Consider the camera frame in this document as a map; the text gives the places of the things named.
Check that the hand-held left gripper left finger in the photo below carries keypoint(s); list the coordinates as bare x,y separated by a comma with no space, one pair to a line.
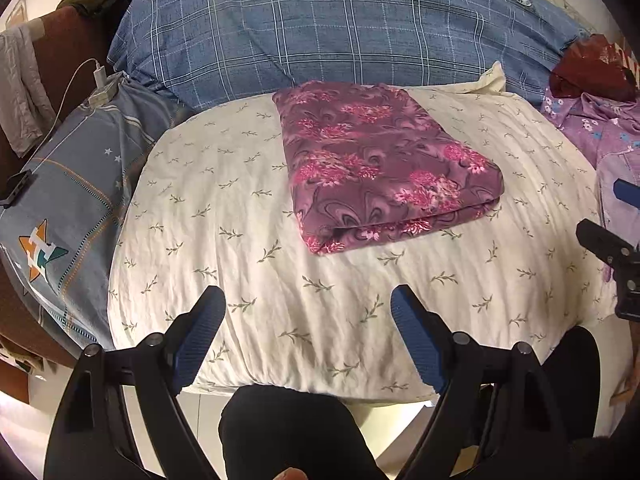
200,330

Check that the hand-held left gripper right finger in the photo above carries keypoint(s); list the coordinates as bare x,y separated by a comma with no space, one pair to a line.
420,340

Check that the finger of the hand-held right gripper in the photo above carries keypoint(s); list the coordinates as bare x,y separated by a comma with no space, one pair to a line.
627,191
602,242

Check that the purple floral garment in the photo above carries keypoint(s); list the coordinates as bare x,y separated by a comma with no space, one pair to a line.
375,160

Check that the person's left hand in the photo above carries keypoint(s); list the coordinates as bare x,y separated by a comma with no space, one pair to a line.
289,474

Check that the lilac floral shirt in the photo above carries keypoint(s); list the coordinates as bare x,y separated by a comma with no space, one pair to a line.
600,130

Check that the cream leaf-print bed sheet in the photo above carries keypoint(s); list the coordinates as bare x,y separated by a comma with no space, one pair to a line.
325,320

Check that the dark red bag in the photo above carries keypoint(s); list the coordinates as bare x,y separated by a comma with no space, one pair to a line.
590,65

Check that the person's black trousers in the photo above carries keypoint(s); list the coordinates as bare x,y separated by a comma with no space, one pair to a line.
300,425

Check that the grey-blue star-print pillow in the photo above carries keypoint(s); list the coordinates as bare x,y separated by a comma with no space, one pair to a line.
85,160

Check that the black phone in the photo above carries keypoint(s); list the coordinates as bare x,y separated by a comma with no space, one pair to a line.
15,187

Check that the grey cloth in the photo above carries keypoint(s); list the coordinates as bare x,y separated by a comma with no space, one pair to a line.
22,90

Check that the blue plaid quilt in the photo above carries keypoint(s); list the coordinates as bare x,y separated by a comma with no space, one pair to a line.
350,35

